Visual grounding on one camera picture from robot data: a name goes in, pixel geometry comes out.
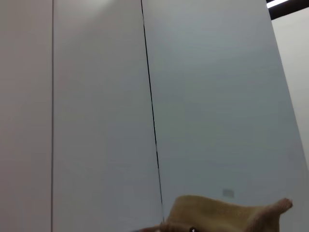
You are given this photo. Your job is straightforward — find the ceiling light strip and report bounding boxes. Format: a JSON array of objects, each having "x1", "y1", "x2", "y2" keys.
[{"x1": 266, "y1": 0, "x2": 289, "y2": 8}]

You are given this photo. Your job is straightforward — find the khaki canvas food bag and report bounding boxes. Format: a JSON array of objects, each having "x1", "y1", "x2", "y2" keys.
[{"x1": 135, "y1": 195, "x2": 294, "y2": 232}]

